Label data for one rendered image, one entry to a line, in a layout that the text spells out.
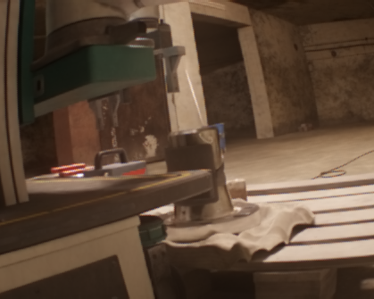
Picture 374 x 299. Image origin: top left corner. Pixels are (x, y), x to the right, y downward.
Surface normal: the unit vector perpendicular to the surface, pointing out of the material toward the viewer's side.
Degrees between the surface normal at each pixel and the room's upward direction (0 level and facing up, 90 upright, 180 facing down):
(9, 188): 90
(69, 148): 90
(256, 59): 90
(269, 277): 90
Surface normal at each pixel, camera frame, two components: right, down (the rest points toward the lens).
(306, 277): -0.59, 0.12
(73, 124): 0.80, -0.08
